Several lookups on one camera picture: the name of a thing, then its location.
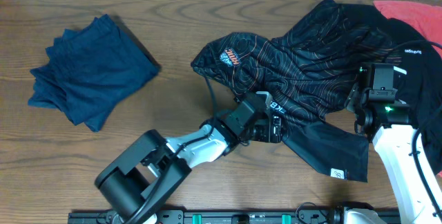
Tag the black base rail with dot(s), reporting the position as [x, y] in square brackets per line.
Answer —
[307, 212]

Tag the plain black shirt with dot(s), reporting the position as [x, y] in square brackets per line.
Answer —
[421, 87]

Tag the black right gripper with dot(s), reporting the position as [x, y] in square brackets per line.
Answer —
[353, 99]

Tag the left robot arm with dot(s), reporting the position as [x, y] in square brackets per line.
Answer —
[139, 181]

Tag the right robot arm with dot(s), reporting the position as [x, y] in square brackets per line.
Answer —
[396, 137]

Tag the folded navy blue shirt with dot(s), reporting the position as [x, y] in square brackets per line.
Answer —
[90, 71]

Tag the red cloth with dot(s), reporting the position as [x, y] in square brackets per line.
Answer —
[424, 18]

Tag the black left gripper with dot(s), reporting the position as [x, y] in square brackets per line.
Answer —
[268, 128]

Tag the black orange patterned jersey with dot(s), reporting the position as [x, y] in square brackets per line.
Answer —
[309, 73]

